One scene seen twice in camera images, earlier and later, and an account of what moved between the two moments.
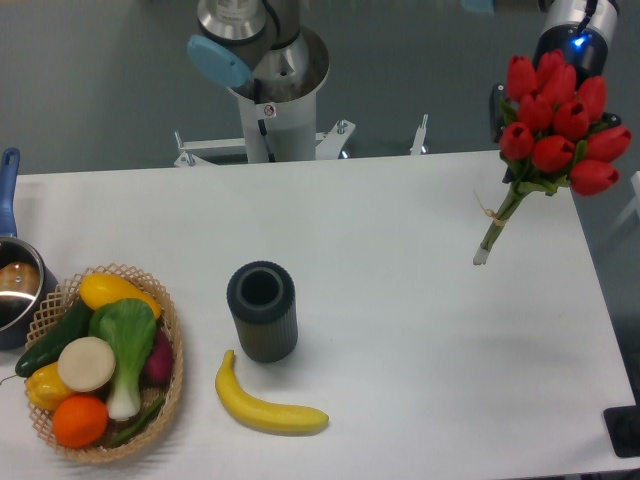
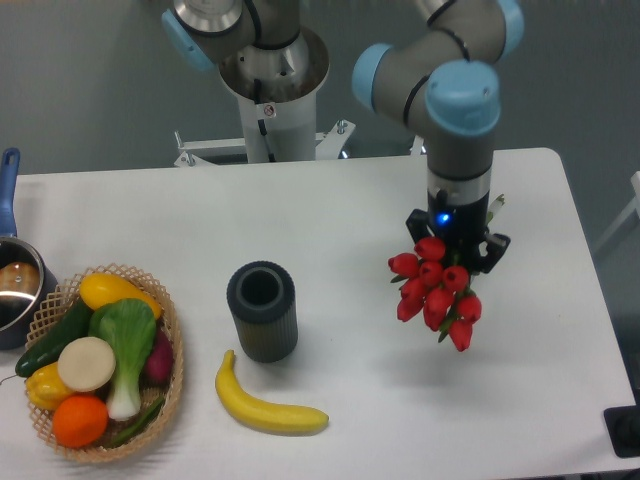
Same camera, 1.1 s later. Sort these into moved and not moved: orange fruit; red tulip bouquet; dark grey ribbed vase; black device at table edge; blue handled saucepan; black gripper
Moved: red tulip bouquet; black gripper
Not moved: black device at table edge; orange fruit; dark grey ribbed vase; blue handled saucepan
